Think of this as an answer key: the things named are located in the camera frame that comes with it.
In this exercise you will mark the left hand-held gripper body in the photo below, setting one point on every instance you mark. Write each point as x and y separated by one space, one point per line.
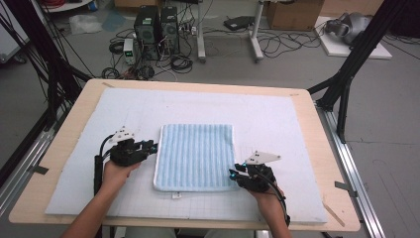
127 153

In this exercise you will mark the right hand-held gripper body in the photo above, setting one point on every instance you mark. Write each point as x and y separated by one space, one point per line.
259 180

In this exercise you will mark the blue striped towel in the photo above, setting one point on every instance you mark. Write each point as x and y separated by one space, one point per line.
194 158

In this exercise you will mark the person's right hand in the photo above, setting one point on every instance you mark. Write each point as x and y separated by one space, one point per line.
272 201

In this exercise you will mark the person's left hand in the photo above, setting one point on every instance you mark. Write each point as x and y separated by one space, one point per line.
114 177

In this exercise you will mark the white foam mat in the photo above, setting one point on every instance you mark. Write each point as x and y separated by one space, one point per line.
264 115

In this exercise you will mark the wooden table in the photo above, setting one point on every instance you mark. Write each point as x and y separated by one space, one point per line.
310 132

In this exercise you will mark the thin wooden strip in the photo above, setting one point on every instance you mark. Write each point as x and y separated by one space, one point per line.
333 214

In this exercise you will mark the white power supply box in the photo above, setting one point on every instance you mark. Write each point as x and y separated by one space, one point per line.
129 51

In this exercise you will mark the wide black computer tower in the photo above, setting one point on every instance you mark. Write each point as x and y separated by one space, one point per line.
147 31

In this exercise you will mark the narrow black computer tower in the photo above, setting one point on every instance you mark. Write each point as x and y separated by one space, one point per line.
170 29

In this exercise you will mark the white desk leg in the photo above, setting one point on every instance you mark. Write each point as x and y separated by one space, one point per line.
256 36
200 33

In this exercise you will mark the clear plastic bag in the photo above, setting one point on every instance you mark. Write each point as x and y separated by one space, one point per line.
84 23

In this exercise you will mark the black flat device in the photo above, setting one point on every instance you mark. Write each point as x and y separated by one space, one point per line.
237 22

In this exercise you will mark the white floor board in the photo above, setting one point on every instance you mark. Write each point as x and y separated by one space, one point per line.
333 48

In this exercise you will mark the brown cardboard box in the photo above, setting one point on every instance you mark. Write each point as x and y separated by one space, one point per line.
294 15

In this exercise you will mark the white cabinet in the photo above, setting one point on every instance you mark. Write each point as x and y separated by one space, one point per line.
10 36

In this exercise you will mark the grey headset device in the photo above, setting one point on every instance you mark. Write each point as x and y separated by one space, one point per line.
351 26

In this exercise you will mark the grey metal bracket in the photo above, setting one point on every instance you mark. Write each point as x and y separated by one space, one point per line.
345 187

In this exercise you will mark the aluminium rail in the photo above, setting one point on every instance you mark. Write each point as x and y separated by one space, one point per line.
350 172
29 158

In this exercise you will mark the black metal frame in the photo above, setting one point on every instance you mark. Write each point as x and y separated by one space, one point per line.
360 49
39 49

